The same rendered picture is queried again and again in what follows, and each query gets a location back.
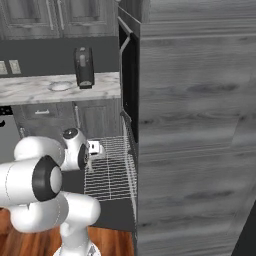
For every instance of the dark oven door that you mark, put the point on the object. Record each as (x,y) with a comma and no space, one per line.
(115,213)

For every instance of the grey wall cupboard door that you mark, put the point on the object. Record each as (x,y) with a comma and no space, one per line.
(23,18)
(90,16)

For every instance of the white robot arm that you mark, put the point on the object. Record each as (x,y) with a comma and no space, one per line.
(23,181)

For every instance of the grey base cupboard door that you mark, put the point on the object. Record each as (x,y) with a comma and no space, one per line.
(43,128)
(100,118)

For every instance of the black coffee machine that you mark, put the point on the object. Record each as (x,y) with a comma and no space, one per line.
(83,68)

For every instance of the white plate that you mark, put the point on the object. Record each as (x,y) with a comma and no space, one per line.
(60,86)

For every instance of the white wall outlet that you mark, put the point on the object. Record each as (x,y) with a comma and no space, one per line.
(2,68)
(14,66)

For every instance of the grey wooden tall cabinet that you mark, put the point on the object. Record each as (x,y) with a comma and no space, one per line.
(196,133)

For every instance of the grey drawer front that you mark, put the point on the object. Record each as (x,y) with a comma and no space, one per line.
(56,111)

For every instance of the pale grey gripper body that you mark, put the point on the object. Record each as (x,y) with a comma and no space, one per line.
(102,152)

